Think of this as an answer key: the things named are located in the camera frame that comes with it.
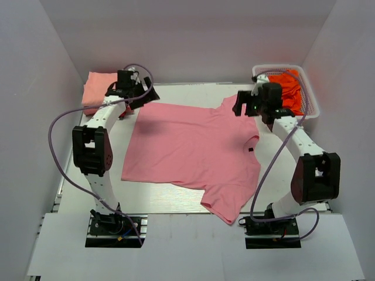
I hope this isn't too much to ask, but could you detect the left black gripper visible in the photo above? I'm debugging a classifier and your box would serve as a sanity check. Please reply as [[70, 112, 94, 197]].
[[130, 77, 160, 111]]

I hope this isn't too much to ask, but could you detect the pink t-shirt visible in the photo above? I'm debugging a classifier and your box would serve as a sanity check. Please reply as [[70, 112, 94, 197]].
[[83, 105, 101, 116], [121, 96, 261, 224]]

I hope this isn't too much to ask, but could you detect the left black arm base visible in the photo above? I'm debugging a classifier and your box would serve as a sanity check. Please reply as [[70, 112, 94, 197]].
[[85, 210, 148, 248]]

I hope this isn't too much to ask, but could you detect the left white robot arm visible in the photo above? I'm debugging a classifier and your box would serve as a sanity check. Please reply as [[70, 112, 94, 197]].
[[72, 68, 159, 234]]

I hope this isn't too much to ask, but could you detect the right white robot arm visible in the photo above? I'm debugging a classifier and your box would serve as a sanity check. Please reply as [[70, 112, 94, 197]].
[[233, 83, 341, 234]]

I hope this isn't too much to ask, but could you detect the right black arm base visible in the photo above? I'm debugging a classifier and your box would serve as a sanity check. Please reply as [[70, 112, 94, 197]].
[[238, 216, 301, 249]]

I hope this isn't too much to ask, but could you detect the folded red t-shirt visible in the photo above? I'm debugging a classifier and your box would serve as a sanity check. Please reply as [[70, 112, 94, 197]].
[[119, 107, 134, 119]]

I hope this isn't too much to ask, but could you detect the orange crumpled t-shirt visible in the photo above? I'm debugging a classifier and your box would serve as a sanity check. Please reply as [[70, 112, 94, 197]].
[[268, 73, 304, 116]]

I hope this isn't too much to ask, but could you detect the folded salmon t-shirt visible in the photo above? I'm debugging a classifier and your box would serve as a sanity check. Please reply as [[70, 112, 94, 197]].
[[81, 71, 117, 107]]

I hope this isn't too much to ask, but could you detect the white plastic basket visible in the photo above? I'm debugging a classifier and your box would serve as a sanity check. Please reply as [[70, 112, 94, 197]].
[[252, 64, 320, 119]]

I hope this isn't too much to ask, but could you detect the folded pink t-shirt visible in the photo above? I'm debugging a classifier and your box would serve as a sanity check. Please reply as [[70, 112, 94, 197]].
[[83, 105, 101, 116]]

